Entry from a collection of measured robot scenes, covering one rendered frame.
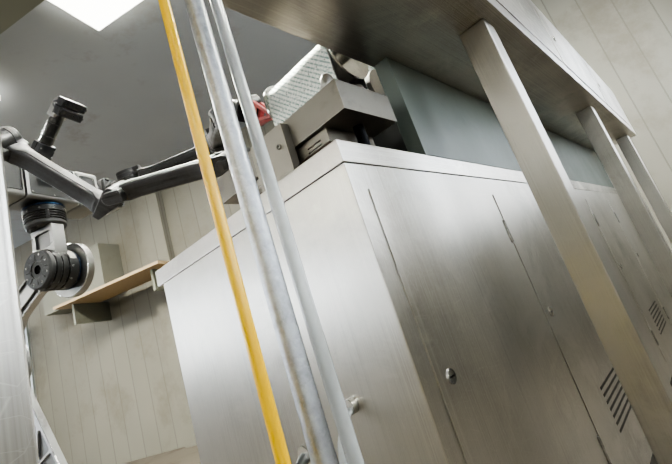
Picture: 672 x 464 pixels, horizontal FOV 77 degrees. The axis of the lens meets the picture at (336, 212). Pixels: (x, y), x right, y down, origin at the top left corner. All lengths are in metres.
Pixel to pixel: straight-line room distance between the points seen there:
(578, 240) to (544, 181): 0.13
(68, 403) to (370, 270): 5.93
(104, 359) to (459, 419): 5.43
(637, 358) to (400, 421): 0.45
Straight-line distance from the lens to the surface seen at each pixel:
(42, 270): 1.77
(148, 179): 1.38
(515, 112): 0.95
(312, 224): 0.69
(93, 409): 6.10
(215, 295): 0.93
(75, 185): 1.53
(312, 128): 0.78
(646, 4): 4.52
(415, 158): 0.83
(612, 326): 0.91
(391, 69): 0.97
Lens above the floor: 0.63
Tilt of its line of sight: 15 degrees up
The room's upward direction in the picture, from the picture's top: 18 degrees counter-clockwise
